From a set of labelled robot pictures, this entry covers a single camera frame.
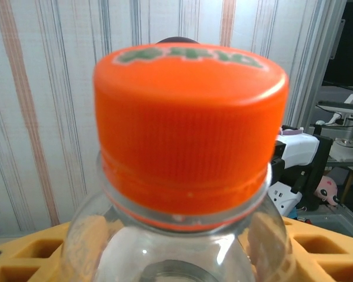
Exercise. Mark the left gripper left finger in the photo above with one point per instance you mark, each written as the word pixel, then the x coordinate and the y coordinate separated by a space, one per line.
pixel 44 234

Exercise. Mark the orange cap orange label bottle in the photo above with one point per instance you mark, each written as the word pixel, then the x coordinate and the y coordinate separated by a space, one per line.
pixel 188 123

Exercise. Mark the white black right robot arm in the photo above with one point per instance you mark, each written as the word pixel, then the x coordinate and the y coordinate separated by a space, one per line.
pixel 300 147

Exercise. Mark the pink plush toy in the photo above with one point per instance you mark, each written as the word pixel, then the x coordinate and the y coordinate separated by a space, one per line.
pixel 326 188

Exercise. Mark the black monitor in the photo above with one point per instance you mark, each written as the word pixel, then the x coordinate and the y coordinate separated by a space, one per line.
pixel 350 44

